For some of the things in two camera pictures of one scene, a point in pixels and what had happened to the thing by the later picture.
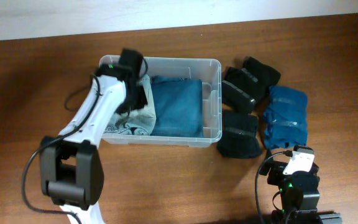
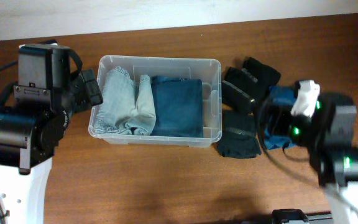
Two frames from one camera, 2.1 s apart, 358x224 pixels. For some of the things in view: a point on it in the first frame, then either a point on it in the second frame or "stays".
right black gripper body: (278, 180) to (298, 129)
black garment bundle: (240, 140) stays
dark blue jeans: (178, 105) stays
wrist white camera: (301, 160) to (307, 99)
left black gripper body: (139, 99) to (79, 99)
